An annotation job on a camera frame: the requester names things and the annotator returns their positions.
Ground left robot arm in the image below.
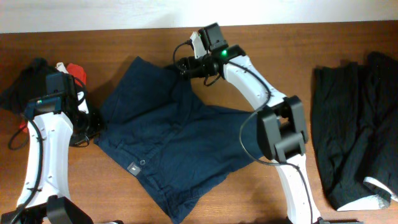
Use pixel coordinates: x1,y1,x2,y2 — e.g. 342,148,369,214
1,72,104,224

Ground folded white garment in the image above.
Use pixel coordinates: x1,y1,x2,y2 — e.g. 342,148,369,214
55,62,69,74

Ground folded black garment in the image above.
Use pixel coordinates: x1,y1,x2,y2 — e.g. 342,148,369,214
1,58,58,114

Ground black garment with white band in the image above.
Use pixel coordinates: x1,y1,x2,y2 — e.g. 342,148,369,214
311,52,397,212

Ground navy blue shorts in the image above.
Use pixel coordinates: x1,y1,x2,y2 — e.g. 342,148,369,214
94,57,262,223

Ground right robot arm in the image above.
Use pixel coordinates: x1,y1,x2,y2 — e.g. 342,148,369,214
173,40,326,224

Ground folded red garment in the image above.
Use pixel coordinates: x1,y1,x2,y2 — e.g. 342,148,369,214
19,63,86,133

